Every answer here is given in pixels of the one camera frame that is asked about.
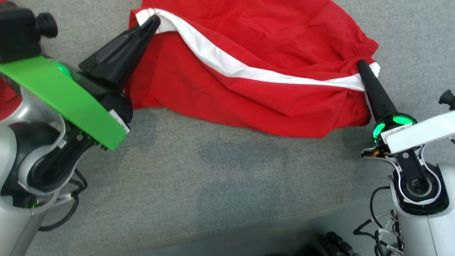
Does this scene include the grey fabric sofa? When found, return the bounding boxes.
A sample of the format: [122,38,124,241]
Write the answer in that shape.
[0,0,455,256]

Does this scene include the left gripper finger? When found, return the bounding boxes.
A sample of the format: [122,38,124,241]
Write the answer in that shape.
[86,15,161,90]
[78,23,145,72]

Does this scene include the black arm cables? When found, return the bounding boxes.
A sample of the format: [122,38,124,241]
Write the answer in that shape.
[38,169,88,232]
[353,186,406,256]

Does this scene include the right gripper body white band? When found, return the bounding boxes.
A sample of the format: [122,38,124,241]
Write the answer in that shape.
[361,112,455,158]

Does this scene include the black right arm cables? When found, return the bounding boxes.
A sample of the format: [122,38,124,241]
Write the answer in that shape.
[353,186,406,256]

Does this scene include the red shorts with white stripe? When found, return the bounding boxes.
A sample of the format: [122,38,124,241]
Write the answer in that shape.
[125,0,381,139]

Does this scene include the black ribbed cable connector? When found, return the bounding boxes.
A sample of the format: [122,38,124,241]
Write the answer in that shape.
[321,231,360,256]

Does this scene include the red Bulls jersey white sleeves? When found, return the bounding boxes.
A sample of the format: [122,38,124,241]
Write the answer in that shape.
[0,80,22,121]

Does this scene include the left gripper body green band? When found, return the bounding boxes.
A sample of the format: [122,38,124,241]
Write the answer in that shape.
[0,56,134,152]

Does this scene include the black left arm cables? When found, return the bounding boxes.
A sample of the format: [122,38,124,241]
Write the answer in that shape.
[38,169,88,232]

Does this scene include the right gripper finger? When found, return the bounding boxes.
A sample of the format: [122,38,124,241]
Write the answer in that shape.
[357,59,399,122]

